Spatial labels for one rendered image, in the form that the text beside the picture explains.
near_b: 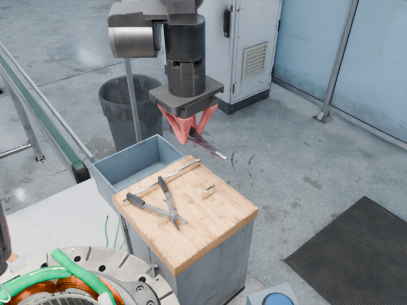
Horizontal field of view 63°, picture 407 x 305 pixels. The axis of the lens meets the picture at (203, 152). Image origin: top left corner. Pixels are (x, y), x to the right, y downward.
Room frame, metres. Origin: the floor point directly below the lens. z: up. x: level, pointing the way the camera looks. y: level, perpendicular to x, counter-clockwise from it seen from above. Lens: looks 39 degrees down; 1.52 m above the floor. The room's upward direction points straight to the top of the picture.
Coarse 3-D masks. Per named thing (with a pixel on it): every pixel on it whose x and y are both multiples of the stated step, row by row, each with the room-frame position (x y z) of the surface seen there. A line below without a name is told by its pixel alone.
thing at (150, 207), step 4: (144, 204) 0.39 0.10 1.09; (148, 204) 0.39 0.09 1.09; (144, 208) 0.38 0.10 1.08; (148, 208) 0.38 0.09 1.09; (152, 208) 0.38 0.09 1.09; (156, 208) 0.38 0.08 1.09; (156, 212) 0.37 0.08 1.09; (160, 212) 0.37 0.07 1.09; (164, 212) 0.37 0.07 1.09; (168, 212) 0.37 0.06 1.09; (168, 216) 0.36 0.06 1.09
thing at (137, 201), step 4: (128, 192) 0.41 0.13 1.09; (128, 196) 0.40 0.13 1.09; (132, 196) 0.40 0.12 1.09; (136, 196) 0.40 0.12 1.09; (128, 200) 0.41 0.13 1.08; (132, 200) 0.40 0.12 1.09; (136, 200) 0.39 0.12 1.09; (140, 200) 0.39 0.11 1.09; (136, 204) 0.39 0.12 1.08; (140, 204) 0.39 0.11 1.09
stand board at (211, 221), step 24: (168, 168) 0.51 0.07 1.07; (120, 192) 0.44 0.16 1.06; (192, 192) 0.44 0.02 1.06; (216, 192) 0.44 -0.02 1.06; (144, 216) 0.38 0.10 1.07; (192, 216) 0.38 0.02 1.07; (216, 216) 0.38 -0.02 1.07; (240, 216) 0.38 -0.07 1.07; (144, 240) 0.35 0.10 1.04; (168, 240) 0.33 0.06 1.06; (192, 240) 0.33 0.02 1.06; (216, 240) 0.34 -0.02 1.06; (168, 264) 0.29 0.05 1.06
